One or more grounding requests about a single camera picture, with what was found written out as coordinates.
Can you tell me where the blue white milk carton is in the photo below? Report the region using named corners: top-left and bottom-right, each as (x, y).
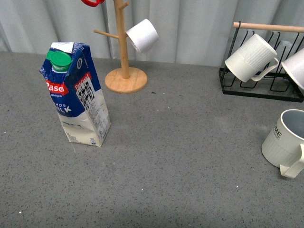
top-left (40, 42), bottom-right (111, 147)

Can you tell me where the cream mug grey interior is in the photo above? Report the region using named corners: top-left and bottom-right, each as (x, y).
top-left (261, 109), bottom-right (304, 179)

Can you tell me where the small white cup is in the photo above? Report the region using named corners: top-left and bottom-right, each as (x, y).
top-left (126, 19), bottom-right (159, 54)

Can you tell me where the wooden mug tree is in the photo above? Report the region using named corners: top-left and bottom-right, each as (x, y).
top-left (93, 0), bottom-right (148, 94)

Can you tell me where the ribbed cream mug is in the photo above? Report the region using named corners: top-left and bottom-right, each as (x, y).
top-left (225, 34), bottom-right (279, 83)

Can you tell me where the red mug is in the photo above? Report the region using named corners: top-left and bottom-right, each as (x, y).
top-left (81, 0), bottom-right (105, 7)

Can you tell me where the black wire mug rack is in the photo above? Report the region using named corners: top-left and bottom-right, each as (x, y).
top-left (218, 21), bottom-right (304, 102)

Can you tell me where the white mug black handle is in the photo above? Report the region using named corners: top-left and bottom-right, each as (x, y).
top-left (281, 48), bottom-right (304, 90)

